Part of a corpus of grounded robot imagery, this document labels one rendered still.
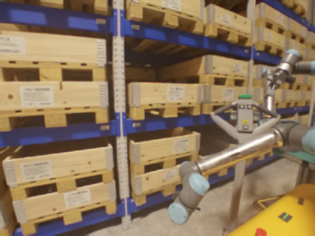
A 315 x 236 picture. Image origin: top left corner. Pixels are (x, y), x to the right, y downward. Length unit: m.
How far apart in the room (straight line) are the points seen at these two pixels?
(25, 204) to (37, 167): 0.33
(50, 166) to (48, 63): 0.78
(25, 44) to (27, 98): 0.37
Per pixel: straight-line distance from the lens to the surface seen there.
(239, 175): 1.17
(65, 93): 1.32
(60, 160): 1.44
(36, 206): 1.66
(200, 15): 1.92
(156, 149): 1.57
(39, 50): 1.38
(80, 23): 1.49
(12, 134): 1.51
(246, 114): 1.09
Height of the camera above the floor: 1.43
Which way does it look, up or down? 10 degrees down
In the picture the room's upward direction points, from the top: straight up
